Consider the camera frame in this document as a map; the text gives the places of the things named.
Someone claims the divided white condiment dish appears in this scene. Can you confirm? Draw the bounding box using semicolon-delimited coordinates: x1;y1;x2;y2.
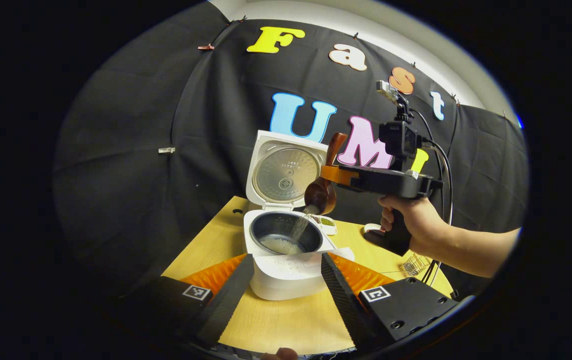
313;214;338;236

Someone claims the white rice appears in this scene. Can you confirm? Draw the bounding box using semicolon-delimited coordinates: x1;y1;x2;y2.
261;237;304;255

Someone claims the brown wooden spoon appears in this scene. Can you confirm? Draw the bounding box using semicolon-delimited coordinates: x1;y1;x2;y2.
304;132;348;216

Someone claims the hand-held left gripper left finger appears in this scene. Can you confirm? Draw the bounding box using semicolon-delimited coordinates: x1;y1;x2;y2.
131;253;255;348

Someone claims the white rice cooker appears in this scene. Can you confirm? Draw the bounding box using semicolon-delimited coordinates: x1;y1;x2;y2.
243;130;355;301

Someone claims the black camera cable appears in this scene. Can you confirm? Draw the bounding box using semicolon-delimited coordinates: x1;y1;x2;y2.
408;107;454;288

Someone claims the metal wire chopstick holder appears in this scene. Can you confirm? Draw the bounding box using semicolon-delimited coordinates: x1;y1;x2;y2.
400;253;434;277

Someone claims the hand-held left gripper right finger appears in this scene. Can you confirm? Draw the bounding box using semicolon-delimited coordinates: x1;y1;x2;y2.
321;252;474;353

